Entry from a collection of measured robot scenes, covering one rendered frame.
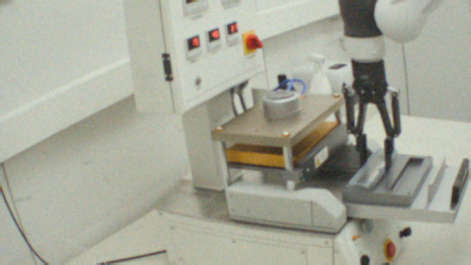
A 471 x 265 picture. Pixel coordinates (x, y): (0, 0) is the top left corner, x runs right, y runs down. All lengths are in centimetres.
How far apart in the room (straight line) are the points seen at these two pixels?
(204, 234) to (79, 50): 60
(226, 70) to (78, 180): 53
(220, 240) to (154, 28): 47
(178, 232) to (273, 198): 29
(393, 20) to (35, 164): 96
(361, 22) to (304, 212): 38
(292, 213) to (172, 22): 44
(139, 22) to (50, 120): 37
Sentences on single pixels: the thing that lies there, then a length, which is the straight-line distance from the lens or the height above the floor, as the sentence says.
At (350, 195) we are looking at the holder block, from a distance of 115.
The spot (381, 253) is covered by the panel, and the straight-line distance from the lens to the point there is 127.
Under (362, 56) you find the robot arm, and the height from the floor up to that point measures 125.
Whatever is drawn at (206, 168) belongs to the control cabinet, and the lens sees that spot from 138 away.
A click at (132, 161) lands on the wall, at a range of 171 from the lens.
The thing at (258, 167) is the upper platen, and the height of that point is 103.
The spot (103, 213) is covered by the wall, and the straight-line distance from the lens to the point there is 165.
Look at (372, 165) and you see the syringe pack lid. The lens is 122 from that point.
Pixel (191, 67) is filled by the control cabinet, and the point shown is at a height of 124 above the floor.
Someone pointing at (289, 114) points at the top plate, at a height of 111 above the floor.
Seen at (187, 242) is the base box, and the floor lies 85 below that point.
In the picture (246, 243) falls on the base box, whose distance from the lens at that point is 124.
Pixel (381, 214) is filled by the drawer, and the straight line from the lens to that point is 113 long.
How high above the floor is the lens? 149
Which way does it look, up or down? 19 degrees down
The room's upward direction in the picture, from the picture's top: 8 degrees counter-clockwise
